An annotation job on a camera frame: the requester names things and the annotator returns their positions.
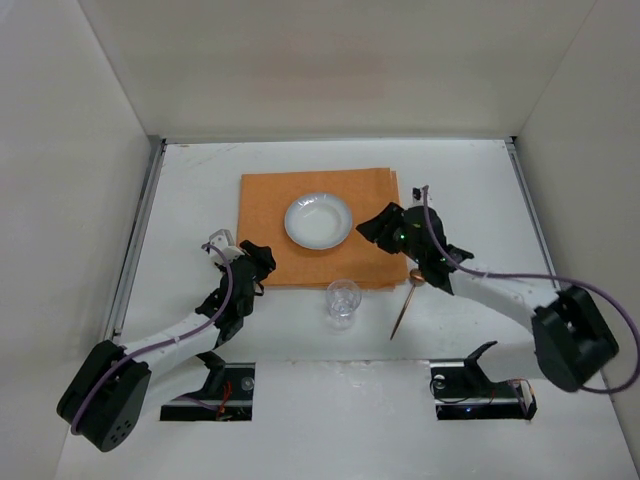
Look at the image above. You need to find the aluminium table rail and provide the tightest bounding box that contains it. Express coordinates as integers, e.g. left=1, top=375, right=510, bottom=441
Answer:
left=98, top=135, right=166, bottom=341
left=504, top=136, right=556, bottom=275

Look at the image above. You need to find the white paper plate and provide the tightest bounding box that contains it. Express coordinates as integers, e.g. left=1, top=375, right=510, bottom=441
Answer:
left=284, top=192, right=353, bottom=250

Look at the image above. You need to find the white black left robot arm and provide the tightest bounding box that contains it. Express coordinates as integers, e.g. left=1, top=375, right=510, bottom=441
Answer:
left=56, top=238, right=276, bottom=452

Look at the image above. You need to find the right aluminium table rail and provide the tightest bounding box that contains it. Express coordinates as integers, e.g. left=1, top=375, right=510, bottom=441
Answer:
left=504, top=136, right=556, bottom=275

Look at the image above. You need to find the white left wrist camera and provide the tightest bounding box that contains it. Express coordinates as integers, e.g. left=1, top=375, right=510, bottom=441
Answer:
left=201, top=229, right=244, bottom=265

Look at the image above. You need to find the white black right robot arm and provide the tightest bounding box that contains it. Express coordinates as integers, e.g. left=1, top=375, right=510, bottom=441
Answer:
left=356, top=202, right=619, bottom=392

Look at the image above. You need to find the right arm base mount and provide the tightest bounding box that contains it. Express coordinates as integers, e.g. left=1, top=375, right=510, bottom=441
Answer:
left=429, top=341, right=538, bottom=421

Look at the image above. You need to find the orange cloth napkin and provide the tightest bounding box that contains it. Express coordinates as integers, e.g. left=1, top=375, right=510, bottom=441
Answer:
left=237, top=168, right=408, bottom=289

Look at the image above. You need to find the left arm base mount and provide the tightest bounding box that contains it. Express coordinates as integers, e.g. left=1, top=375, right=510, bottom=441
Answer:
left=159, top=352, right=256, bottom=422

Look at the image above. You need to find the left aluminium table rail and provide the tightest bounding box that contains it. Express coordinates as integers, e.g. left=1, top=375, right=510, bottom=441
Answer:
left=98, top=135, right=166, bottom=341

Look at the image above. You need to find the clear plastic cup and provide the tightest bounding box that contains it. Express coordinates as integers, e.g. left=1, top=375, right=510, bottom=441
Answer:
left=325, top=279, right=362, bottom=331

